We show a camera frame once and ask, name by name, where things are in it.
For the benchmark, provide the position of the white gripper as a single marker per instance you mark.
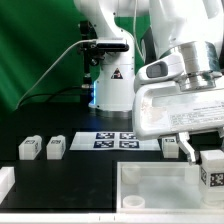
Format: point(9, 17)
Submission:
point(162, 109)

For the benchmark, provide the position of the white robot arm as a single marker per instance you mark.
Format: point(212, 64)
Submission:
point(154, 29)

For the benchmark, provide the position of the white sheet with tags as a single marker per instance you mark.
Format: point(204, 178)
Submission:
point(111, 141)

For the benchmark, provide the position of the white obstacle bar left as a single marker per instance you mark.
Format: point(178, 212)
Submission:
point(7, 181)

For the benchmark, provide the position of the white obstacle bar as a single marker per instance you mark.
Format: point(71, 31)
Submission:
point(108, 219)
point(7, 181)

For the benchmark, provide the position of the white front obstacle bar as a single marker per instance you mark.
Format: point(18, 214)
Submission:
point(108, 219)

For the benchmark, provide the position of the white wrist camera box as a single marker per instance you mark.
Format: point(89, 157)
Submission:
point(167, 68)

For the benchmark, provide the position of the black camera on mount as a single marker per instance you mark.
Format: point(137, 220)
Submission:
point(94, 50)

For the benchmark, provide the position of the black camera stand pole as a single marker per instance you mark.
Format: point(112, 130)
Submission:
point(86, 32)

